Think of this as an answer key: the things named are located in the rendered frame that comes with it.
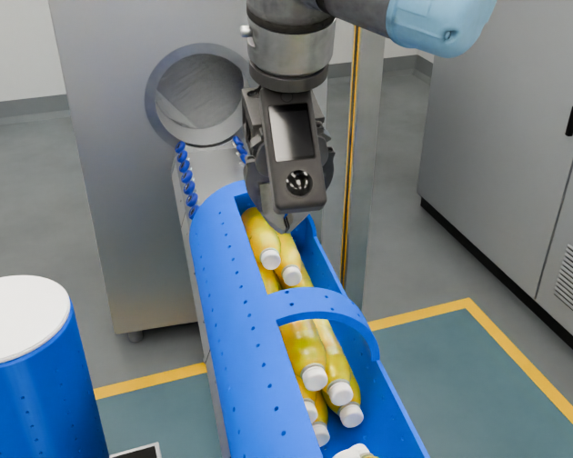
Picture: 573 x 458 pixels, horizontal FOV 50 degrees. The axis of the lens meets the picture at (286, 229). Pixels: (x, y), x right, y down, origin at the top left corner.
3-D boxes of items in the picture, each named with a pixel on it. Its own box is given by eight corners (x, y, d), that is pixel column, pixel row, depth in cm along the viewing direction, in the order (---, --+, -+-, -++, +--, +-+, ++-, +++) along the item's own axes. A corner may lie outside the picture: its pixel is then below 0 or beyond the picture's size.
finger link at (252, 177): (286, 197, 66) (289, 133, 60) (290, 209, 65) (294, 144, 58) (243, 203, 65) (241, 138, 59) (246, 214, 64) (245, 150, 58)
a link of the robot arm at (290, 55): (347, 30, 50) (247, 39, 48) (341, 79, 53) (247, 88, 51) (323, -12, 55) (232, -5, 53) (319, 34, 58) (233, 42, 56)
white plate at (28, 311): (95, 290, 134) (96, 294, 135) (-5, 263, 142) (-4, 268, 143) (5, 379, 112) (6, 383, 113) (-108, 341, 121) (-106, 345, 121)
